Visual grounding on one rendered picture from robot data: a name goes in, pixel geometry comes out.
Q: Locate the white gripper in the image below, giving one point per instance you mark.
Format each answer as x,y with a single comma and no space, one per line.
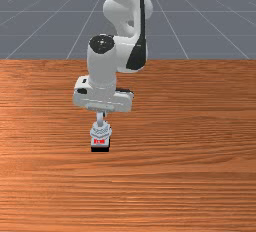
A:
110,98

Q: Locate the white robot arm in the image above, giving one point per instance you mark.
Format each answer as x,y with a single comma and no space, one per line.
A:
101,66

